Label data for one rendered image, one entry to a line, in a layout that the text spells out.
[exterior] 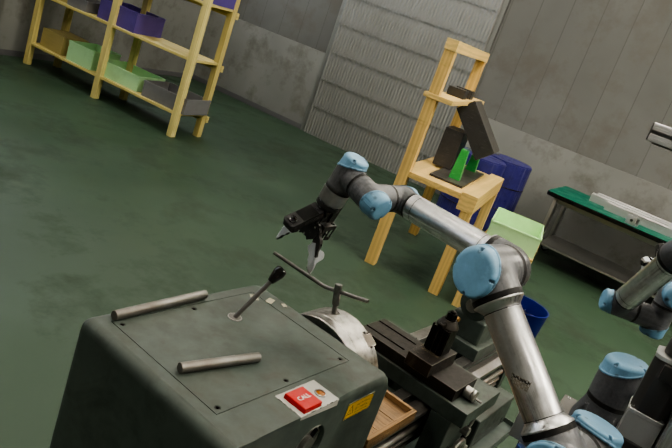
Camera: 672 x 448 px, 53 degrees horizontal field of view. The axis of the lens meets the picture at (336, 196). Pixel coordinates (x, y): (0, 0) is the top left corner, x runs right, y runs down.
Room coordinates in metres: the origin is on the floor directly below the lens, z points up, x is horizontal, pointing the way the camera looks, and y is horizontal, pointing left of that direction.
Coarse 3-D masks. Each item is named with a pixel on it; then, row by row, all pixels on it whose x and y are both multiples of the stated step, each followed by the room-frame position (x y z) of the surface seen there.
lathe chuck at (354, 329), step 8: (320, 312) 1.74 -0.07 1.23; (344, 312) 1.78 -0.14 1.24; (336, 320) 1.71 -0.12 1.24; (344, 320) 1.73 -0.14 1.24; (352, 320) 1.75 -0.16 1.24; (344, 328) 1.69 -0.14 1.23; (352, 328) 1.71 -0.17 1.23; (360, 328) 1.74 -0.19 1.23; (352, 336) 1.68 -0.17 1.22; (360, 336) 1.71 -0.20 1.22; (360, 344) 1.68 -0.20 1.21; (360, 352) 1.66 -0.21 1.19; (368, 352) 1.69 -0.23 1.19; (368, 360) 1.67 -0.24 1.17; (376, 360) 1.71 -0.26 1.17
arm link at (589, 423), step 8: (576, 416) 1.34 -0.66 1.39; (584, 416) 1.34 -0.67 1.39; (592, 416) 1.36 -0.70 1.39; (584, 424) 1.31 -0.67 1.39; (592, 424) 1.31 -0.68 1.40; (600, 424) 1.33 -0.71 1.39; (608, 424) 1.36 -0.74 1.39; (584, 432) 1.29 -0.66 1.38; (592, 432) 1.29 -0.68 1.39; (600, 432) 1.29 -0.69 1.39; (608, 432) 1.31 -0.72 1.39; (616, 432) 1.33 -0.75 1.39; (600, 440) 1.29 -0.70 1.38; (608, 440) 1.29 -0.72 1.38; (616, 440) 1.29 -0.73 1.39
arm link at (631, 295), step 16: (656, 256) 1.84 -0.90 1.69; (640, 272) 1.91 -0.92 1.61; (656, 272) 1.84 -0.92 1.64; (608, 288) 2.06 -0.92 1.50; (624, 288) 1.97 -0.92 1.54; (640, 288) 1.91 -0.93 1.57; (656, 288) 1.88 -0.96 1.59; (608, 304) 2.01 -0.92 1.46; (624, 304) 1.98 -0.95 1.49; (640, 304) 2.02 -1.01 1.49
